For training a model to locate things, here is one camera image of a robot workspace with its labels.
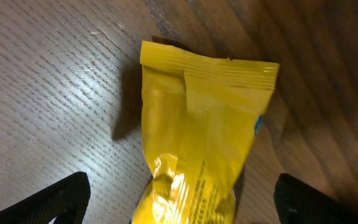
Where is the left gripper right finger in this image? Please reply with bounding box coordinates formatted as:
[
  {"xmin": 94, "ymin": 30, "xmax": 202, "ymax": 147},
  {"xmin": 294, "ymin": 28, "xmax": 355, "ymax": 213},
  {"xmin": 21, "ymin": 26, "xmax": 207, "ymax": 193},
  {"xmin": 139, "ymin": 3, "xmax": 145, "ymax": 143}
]
[{"xmin": 273, "ymin": 173, "xmax": 358, "ymax": 224}]

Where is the yellow snack packet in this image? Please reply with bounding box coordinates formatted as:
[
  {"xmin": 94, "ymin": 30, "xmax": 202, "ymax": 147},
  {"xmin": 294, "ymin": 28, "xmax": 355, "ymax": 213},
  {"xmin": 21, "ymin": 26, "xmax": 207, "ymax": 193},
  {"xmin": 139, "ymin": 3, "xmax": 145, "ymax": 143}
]
[{"xmin": 132, "ymin": 41, "xmax": 279, "ymax": 223}]

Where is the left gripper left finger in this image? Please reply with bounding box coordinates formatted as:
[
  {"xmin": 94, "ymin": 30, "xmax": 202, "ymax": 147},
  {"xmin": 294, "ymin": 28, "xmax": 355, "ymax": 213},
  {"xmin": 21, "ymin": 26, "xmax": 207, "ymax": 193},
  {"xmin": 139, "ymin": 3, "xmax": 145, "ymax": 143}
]
[{"xmin": 0, "ymin": 172, "xmax": 91, "ymax": 224}]

